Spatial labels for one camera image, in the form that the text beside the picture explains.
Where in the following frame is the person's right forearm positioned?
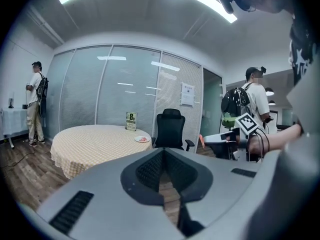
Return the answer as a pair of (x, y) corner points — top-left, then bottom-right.
(248, 123), (304, 158)

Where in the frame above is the black office chair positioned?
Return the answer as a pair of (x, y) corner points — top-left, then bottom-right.
(151, 108), (196, 152)

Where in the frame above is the table with white cloth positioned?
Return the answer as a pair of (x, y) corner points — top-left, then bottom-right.
(0, 107), (30, 150)

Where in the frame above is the white paper notice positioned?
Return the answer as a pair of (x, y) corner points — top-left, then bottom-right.
(180, 82), (197, 108)

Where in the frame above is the person's black star-print shirt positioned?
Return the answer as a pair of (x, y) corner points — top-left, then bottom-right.
(288, 13), (320, 85)

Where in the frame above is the round table with yellow cloth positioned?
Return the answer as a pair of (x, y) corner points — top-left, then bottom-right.
(49, 124), (154, 180)

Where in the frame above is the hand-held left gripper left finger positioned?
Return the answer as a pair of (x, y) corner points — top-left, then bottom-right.
(36, 147), (187, 240)

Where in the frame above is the upright paperback book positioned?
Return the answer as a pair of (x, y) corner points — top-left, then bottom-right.
(124, 111), (138, 132)

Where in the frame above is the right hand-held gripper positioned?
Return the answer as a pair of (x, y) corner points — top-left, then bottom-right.
(203, 112), (261, 162)

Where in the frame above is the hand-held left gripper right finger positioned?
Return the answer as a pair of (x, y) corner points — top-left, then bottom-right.
(163, 147), (263, 240)

